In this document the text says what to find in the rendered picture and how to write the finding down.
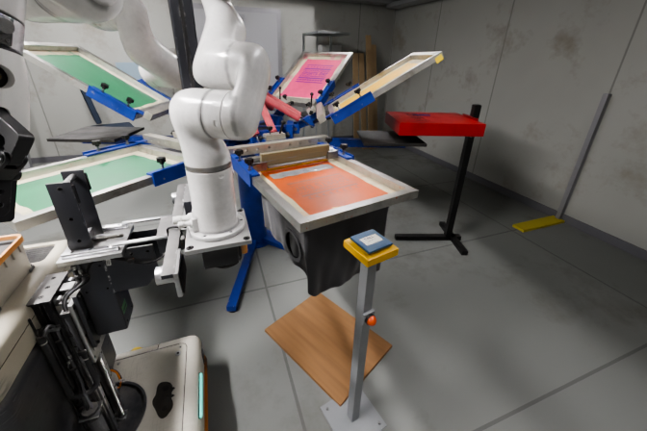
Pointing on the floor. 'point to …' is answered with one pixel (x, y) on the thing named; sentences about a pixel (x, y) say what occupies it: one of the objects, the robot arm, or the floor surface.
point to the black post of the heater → (452, 199)
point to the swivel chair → (98, 115)
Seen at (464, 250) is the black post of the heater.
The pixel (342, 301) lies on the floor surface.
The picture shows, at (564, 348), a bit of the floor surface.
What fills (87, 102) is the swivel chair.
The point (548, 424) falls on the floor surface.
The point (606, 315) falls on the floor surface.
